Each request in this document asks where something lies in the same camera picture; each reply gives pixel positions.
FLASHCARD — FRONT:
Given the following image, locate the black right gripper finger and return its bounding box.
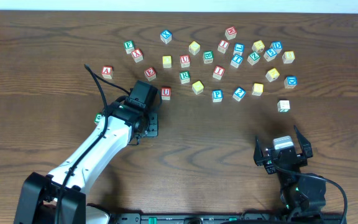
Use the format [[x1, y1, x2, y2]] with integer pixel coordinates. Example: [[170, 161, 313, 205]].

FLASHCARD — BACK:
[[253, 136, 264, 166], [294, 126, 313, 158]]

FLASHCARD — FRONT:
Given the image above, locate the red E wooden block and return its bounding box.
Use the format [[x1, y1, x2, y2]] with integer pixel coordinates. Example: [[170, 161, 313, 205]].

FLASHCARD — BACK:
[[144, 67, 157, 82]]

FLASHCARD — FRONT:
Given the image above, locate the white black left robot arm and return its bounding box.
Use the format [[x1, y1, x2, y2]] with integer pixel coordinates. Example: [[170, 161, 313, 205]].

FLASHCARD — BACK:
[[14, 81, 161, 223]]

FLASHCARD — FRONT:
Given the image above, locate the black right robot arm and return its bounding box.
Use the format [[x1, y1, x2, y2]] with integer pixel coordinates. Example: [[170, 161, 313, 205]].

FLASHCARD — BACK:
[[254, 128, 326, 221]]

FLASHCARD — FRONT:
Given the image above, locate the red U block lower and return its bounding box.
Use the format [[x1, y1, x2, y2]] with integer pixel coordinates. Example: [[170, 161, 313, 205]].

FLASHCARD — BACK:
[[161, 87, 172, 100]]

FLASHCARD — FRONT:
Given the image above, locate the red u block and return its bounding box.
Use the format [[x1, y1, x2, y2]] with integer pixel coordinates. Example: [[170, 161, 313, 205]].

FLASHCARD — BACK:
[[161, 87, 172, 100], [180, 55, 191, 68]]

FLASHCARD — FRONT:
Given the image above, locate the red X wooden block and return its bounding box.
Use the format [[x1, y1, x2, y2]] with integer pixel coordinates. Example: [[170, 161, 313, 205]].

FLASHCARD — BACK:
[[131, 49, 144, 63]]

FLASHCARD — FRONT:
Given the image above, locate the red A wooden block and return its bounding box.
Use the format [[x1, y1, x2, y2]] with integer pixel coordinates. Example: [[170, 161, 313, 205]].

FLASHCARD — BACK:
[[101, 66, 114, 79]]

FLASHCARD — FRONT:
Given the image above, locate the yellow O wooden block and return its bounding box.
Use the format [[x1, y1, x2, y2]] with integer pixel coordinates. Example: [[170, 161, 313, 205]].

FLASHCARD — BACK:
[[162, 55, 172, 68]]

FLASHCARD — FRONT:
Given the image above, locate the green 7 wooden block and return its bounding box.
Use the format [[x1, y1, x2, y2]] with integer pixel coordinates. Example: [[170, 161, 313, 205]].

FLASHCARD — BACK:
[[277, 100, 290, 113]]

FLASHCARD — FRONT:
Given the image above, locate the green R wooden block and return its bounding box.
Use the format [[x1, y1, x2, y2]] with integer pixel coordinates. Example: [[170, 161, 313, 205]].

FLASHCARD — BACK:
[[180, 71, 190, 84]]

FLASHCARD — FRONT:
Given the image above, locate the green J wooden block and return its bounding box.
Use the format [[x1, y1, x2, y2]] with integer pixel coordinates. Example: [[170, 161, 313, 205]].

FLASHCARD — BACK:
[[94, 113, 103, 125]]

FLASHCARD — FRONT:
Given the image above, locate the green F wooden block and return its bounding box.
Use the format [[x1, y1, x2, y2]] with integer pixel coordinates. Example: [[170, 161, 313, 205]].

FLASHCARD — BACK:
[[124, 40, 135, 54]]

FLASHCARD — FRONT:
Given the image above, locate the yellow block lower middle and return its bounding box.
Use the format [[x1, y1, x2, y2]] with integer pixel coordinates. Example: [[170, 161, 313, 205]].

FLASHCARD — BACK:
[[192, 80, 204, 95]]

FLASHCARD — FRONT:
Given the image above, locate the red U block upper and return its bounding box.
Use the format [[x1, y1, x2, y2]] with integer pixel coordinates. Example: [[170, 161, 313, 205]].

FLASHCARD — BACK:
[[180, 55, 191, 68]]

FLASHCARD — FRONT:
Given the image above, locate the blue X wooden block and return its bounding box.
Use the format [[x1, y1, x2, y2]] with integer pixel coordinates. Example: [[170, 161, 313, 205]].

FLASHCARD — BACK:
[[160, 30, 172, 44]]

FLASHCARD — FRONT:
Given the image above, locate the blue D block near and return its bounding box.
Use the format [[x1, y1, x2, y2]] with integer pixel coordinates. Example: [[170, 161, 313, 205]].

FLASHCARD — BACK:
[[284, 76, 298, 88]]

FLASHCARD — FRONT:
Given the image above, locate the blue d block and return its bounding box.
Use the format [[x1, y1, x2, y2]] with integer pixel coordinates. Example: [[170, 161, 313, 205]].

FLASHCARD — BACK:
[[270, 41, 283, 54], [284, 76, 298, 88]]

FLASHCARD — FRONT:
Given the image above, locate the blue 2 wooden block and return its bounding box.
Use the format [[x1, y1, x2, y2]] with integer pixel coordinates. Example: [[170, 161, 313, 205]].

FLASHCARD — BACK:
[[232, 87, 246, 101]]

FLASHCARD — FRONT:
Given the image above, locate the yellow S wooden block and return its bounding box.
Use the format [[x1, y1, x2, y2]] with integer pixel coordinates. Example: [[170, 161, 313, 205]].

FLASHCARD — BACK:
[[252, 83, 264, 96]]

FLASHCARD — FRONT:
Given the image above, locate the yellow block upper middle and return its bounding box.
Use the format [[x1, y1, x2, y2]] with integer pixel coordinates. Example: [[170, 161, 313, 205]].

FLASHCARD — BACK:
[[188, 41, 201, 55]]

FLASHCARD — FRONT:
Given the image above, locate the blue P wooden block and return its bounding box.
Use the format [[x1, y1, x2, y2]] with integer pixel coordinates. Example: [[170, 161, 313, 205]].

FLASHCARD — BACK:
[[212, 90, 223, 103]]

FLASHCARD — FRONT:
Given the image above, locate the green B wooden block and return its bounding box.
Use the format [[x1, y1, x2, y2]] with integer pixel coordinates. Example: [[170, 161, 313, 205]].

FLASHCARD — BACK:
[[203, 50, 214, 63]]

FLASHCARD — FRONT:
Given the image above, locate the yellow block with picture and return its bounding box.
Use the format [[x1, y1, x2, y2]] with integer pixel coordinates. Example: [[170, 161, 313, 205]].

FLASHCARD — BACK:
[[265, 68, 280, 82]]

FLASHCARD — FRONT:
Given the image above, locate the red I block near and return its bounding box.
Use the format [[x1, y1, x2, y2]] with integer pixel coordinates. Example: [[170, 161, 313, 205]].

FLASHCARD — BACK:
[[213, 65, 225, 80]]

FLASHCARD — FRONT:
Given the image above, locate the red i block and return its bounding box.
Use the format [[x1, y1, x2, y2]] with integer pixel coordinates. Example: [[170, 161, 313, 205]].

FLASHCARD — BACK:
[[218, 40, 229, 54], [213, 65, 225, 80]]

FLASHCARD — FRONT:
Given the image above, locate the yellow 8 wooden block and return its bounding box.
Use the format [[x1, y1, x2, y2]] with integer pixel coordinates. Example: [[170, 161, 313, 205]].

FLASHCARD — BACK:
[[282, 51, 295, 64]]

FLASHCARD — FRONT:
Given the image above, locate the red I block far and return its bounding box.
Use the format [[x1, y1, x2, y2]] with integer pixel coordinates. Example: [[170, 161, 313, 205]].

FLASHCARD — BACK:
[[218, 40, 229, 54]]

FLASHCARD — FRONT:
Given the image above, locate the green Z wooden block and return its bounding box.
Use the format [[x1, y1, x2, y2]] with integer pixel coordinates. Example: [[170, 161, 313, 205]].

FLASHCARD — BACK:
[[247, 52, 260, 65]]

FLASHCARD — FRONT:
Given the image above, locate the blue 5 wooden block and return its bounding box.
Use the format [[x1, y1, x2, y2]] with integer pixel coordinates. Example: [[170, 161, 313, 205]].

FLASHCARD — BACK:
[[264, 48, 277, 62]]

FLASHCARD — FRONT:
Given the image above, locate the blue T wooden block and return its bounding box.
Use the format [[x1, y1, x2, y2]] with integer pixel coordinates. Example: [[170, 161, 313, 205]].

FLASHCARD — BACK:
[[231, 54, 244, 68]]

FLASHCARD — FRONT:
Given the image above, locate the blue D block far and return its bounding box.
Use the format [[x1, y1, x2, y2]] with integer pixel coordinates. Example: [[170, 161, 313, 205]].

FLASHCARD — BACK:
[[270, 41, 283, 54]]

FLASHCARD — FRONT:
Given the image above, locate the blue L wooden block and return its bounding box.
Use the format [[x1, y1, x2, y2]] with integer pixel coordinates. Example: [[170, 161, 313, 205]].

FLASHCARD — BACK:
[[233, 43, 245, 56]]

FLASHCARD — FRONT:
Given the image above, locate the red H wooden block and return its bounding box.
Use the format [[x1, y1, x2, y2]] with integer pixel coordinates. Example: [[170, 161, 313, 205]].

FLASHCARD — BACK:
[[225, 26, 237, 40]]

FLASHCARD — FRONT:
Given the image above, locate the yellow block near Z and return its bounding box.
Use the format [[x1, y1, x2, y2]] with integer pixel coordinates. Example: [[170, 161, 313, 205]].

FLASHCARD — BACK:
[[252, 40, 265, 54]]

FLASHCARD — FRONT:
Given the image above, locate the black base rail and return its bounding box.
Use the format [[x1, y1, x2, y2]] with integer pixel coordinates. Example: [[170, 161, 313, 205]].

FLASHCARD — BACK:
[[108, 211, 341, 224]]

